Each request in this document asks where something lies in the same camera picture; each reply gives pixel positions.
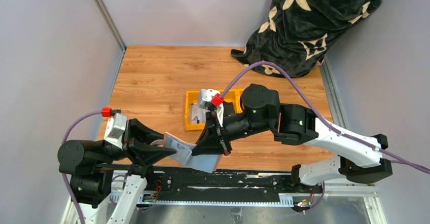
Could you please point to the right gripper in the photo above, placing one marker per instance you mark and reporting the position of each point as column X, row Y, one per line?
column 219, row 135

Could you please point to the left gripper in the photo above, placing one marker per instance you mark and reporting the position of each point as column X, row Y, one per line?
column 127, row 141

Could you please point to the beige leather card holder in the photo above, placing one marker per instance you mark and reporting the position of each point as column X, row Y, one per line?
column 183, row 155

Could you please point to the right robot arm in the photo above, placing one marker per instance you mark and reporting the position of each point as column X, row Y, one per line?
column 356, row 158

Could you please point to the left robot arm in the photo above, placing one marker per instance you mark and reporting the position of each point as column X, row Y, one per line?
column 88, row 167

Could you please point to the silver cards in bin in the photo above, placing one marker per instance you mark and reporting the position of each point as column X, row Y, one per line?
column 197, row 114

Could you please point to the yellow bin with silver cards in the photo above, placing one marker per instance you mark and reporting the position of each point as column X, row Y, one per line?
column 191, row 97

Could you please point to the black floral blanket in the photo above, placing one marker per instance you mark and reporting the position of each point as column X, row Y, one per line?
column 297, row 34

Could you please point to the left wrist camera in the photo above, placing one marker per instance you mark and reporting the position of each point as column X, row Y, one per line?
column 115, row 129

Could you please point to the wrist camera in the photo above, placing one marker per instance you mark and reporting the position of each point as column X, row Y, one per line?
column 115, row 129
column 210, row 99

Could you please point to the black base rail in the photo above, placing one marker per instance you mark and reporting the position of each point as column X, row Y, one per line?
column 225, row 187

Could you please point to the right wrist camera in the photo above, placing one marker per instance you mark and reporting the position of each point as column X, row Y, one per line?
column 210, row 99

